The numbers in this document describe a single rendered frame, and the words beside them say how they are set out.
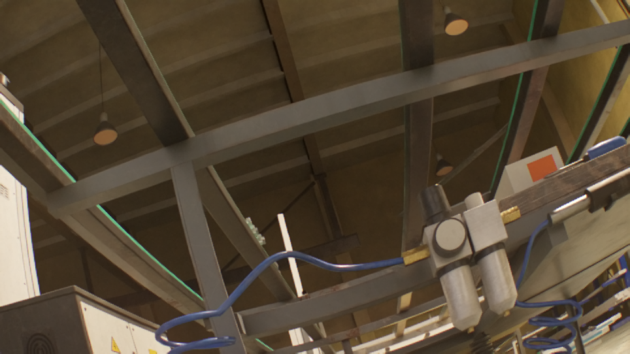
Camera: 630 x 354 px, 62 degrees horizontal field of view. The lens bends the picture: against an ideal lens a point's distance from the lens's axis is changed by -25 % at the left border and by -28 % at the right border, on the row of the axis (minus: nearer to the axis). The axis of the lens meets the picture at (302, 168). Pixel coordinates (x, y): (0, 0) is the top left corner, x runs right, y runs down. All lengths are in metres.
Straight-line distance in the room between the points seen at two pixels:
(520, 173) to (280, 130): 0.36
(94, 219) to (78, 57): 11.68
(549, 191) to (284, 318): 0.42
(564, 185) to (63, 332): 1.10
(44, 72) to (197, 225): 12.16
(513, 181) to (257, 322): 0.42
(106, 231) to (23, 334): 0.52
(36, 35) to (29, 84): 1.75
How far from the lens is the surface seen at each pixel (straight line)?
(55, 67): 12.85
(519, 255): 1.08
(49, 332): 1.47
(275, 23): 9.82
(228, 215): 1.15
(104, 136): 10.80
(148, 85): 0.77
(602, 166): 0.98
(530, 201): 0.92
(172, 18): 12.30
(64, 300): 1.45
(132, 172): 0.90
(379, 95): 0.88
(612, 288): 13.64
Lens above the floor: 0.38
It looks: 25 degrees up
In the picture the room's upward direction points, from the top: 17 degrees counter-clockwise
